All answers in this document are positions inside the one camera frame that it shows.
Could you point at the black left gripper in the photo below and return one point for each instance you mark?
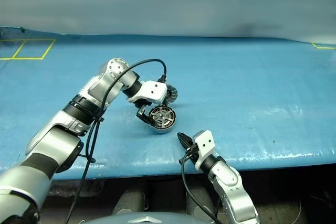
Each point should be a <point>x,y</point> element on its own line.
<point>172,94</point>

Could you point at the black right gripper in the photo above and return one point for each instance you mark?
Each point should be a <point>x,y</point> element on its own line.
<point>193,150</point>

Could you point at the black rimmed silver spoked rotor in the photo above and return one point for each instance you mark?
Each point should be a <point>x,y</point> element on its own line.
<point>162,116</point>

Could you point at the silver motor stator housing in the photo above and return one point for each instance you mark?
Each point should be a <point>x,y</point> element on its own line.
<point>160,130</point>

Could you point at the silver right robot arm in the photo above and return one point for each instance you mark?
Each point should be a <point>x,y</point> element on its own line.
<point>228,179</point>

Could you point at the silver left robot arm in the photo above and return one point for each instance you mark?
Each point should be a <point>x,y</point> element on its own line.
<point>44,145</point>

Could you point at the grey rounded shape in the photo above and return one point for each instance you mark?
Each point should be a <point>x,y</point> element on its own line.
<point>130,203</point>
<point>199,200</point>

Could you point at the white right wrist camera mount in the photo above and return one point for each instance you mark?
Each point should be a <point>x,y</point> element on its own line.
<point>206,153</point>

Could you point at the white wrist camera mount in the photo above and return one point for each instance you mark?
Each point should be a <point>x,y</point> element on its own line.
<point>147,90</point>
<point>206,153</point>

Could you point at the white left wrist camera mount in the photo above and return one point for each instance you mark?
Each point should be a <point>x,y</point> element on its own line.
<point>147,90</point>

